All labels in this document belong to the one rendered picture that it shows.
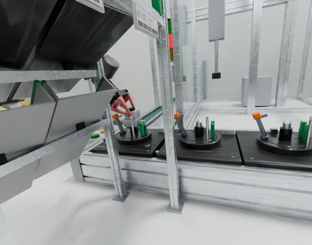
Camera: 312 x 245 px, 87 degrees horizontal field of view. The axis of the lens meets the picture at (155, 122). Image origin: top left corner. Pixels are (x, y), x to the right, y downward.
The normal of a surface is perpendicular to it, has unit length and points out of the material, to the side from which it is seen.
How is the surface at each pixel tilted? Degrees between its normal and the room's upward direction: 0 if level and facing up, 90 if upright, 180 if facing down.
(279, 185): 90
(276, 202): 90
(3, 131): 135
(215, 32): 90
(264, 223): 0
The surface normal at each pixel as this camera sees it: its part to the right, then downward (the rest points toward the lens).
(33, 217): -0.10, -0.96
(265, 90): -0.34, 0.29
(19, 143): 0.68, 0.72
